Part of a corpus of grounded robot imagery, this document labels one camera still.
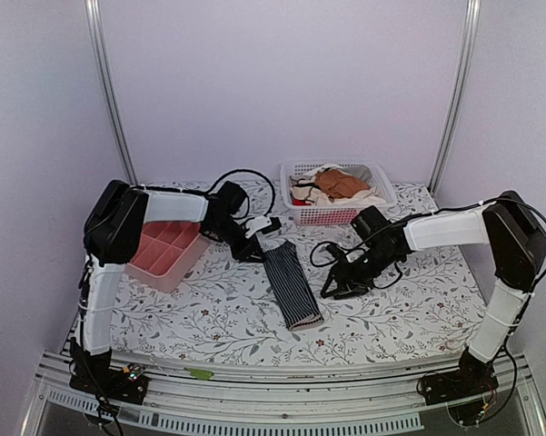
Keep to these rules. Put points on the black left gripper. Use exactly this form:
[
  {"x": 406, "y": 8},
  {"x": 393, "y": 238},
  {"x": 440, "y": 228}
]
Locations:
[{"x": 242, "y": 252}]

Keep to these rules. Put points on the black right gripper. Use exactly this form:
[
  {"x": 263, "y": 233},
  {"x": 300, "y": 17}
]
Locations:
[{"x": 339, "y": 271}]

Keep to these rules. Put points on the navy striped underwear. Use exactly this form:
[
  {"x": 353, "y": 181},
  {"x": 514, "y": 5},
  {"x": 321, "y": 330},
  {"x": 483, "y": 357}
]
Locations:
[{"x": 291, "y": 289}]

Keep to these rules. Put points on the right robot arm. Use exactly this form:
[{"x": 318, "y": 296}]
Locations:
[{"x": 514, "y": 231}]

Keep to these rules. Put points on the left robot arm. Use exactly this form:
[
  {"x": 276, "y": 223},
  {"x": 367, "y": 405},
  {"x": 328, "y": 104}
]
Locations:
[{"x": 112, "y": 235}]

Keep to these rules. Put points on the pink plastic divider box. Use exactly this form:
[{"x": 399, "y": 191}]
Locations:
[{"x": 167, "y": 252}]

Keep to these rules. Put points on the floral table mat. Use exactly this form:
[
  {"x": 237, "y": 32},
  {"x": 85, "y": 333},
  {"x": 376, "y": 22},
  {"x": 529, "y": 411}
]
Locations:
[{"x": 224, "y": 311}]

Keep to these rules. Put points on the white plastic laundry basket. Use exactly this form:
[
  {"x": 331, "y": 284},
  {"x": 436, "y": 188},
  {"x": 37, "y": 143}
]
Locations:
[{"x": 314, "y": 215}]

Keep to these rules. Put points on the pile of clothes in basket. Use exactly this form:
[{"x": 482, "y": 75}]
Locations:
[{"x": 333, "y": 185}]

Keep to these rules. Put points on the green leaf scrap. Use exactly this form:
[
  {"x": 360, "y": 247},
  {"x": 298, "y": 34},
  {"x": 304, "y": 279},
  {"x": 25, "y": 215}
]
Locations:
[{"x": 200, "y": 374}]

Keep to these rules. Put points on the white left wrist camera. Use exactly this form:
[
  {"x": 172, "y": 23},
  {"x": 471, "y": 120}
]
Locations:
[{"x": 261, "y": 224}]

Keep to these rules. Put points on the front aluminium rail base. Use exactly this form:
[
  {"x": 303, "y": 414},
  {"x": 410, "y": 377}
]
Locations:
[{"x": 362, "y": 399}]

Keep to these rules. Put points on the left aluminium frame post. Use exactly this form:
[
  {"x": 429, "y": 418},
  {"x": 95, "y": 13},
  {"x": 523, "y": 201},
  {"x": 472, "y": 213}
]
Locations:
[{"x": 96, "y": 32}]

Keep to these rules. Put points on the aluminium frame post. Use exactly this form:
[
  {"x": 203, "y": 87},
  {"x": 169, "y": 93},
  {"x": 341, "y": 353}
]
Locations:
[
  {"x": 96, "y": 32},
  {"x": 468, "y": 42}
]

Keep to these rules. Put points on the right aluminium frame post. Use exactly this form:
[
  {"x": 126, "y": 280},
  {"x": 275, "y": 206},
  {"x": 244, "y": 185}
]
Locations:
[{"x": 468, "y": 42}]

